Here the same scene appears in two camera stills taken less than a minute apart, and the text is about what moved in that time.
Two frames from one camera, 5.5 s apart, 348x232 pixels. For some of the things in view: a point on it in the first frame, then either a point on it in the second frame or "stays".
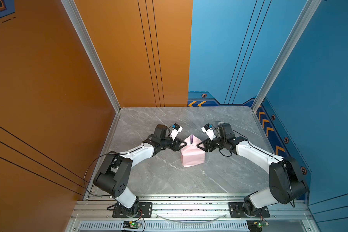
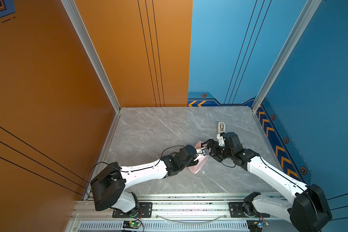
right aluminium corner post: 306,16 stays
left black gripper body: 167,143 -> 191,163
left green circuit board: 131,224 stays
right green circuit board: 255,225 stays
